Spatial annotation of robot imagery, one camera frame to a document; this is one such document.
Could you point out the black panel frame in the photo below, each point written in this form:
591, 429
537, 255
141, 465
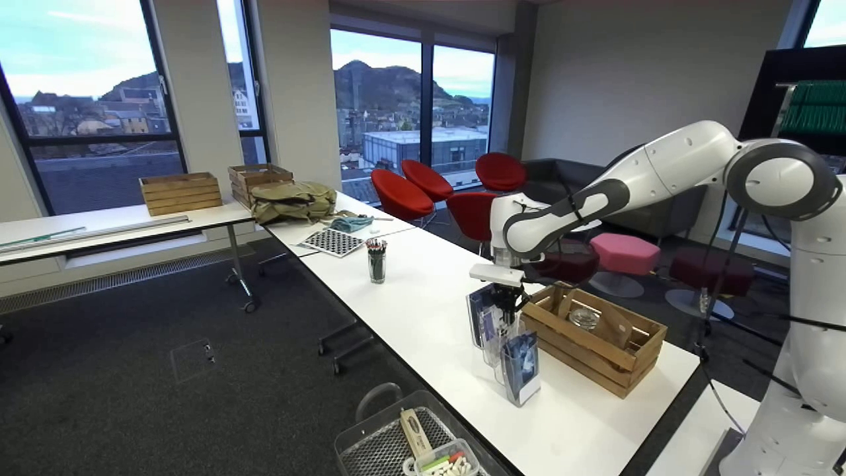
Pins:
761, 95

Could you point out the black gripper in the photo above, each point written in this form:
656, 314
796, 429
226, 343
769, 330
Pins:
510, 297

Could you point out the green ribbed panel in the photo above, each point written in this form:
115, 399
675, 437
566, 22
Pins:
814, 105

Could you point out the light wooden crate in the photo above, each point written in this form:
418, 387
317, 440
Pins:
180, 190

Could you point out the wooden slat crate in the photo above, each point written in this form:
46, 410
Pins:
591, 357

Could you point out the brown paper bag with label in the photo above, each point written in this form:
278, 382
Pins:
623, 330

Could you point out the olive green bag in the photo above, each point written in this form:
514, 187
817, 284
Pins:
291, 201

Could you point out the plain brown paper bag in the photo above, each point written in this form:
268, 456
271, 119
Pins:
555, 299

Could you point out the dark cup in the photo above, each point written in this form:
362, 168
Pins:
375, 260

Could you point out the pink stool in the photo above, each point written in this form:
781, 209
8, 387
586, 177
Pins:
624, 255

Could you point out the teal flat item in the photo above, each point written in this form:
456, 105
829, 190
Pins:
350, 222

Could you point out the checkered pad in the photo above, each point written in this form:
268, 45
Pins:
333, 242

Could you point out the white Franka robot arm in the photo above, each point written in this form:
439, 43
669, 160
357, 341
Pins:
669, 162

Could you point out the dark red stool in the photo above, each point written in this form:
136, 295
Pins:
710, 276
564, 264

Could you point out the dark sofa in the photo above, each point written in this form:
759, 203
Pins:
559, 173

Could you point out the clear round jar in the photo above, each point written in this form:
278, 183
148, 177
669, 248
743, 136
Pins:
583, 314

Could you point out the white folding table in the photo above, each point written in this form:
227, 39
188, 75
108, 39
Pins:
115, 228

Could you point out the white patterned box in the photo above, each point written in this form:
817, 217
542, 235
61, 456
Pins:
444, 460

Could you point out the black tripod stand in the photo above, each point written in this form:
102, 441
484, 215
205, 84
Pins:
716, 281

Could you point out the blue standing box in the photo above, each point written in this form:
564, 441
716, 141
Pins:
480, 314

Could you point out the beige stick item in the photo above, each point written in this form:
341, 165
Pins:
414, 432

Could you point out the blue white box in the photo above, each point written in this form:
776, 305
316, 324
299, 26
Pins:
521, 366

